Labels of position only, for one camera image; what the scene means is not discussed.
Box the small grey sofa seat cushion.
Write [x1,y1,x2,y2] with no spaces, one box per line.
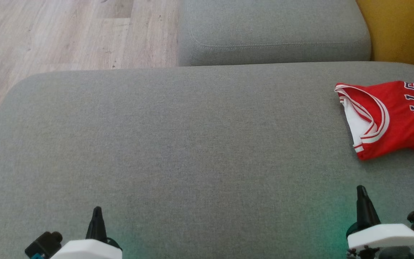
[177,0,372,67]

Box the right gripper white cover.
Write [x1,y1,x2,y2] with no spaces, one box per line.
[346,185,414,259]

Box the yellow sofa back cushion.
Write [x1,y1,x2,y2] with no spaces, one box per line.
[356,0,414,76]

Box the red white striped jersey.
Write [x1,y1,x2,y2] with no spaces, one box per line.
[335,81,414,161]

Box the large grey sofa seat cushion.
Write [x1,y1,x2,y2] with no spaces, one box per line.
[0,61,414,259]

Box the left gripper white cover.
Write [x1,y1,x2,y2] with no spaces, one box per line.
[51,206,123,259]

